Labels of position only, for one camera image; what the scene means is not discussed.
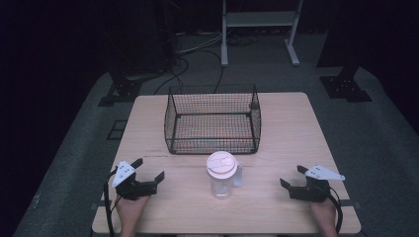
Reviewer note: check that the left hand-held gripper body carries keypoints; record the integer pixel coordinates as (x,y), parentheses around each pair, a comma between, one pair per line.
(133,187)

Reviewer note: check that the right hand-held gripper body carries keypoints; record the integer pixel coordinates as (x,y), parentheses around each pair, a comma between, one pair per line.
(313,189)

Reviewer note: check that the clear cup with white lid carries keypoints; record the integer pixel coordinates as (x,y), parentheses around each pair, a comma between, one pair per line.
(222,171)

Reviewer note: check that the person's left hand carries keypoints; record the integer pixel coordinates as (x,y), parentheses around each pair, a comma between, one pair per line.
(131,212)

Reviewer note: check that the person's right hand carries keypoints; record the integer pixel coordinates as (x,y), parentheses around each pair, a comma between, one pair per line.
(324,214)

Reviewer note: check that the black stand base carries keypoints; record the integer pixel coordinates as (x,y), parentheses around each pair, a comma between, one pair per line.
(122,92)
(344,87)

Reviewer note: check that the white metal stand frame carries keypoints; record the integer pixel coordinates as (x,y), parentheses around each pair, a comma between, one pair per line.
(227,19)

